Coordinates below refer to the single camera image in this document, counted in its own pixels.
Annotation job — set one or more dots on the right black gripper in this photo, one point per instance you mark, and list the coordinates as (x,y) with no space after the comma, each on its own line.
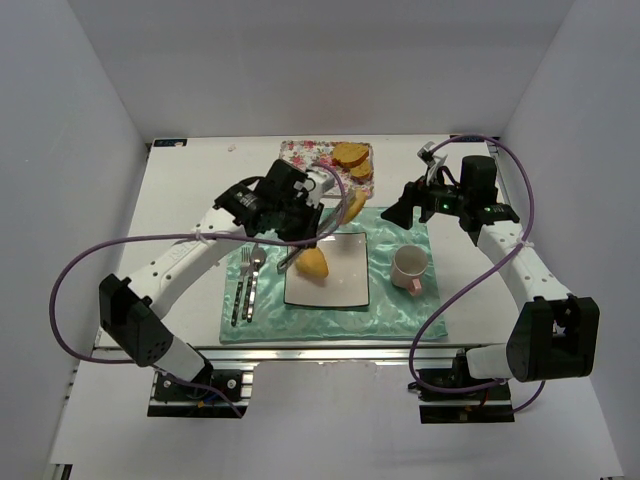
(417,201)

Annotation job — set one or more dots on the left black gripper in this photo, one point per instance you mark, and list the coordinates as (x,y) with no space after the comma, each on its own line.
(304,220)

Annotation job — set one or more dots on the long yellow bread loaf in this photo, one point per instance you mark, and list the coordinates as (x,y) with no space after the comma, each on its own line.
(312,263)

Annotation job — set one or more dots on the orange ring donut bread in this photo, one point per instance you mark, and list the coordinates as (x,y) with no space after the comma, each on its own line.
(355,206)

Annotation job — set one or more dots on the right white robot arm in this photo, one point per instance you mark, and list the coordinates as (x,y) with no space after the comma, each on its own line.
(555,334)

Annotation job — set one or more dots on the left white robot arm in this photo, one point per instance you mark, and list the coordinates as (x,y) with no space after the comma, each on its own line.
(132,309)

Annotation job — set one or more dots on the small brown bread slice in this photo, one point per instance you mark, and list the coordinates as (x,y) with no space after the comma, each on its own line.
(362,172)

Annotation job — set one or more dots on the large brown bread slice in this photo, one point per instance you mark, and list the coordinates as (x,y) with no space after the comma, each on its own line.
(349,154)

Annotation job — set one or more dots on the metal spoon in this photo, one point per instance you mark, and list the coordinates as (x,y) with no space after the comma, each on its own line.
(263,258)

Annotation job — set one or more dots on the pink mug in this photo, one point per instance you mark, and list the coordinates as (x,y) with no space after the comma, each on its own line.
(409,263)

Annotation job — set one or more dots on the floral rectangular tray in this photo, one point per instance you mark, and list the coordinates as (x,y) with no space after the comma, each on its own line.
(303,153)

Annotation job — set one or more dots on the white square plate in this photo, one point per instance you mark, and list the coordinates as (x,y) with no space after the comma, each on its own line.
(347,285)

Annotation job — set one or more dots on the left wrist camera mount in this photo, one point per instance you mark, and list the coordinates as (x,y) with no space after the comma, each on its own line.
(314,186)

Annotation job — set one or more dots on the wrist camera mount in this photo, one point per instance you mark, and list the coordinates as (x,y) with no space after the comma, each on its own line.
(432,160)
(314,186)

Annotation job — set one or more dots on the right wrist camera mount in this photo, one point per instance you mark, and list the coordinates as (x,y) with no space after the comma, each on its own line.
(432,160)

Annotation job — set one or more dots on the fork with dark handle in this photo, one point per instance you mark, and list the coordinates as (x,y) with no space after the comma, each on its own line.
(243,270)

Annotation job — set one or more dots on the aluminium frame rail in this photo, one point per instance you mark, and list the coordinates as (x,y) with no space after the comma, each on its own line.
(393,353)

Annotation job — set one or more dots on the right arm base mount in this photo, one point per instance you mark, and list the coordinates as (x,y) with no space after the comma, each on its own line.
(485,406)

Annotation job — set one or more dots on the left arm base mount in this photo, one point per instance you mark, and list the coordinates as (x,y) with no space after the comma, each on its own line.
(225,397)

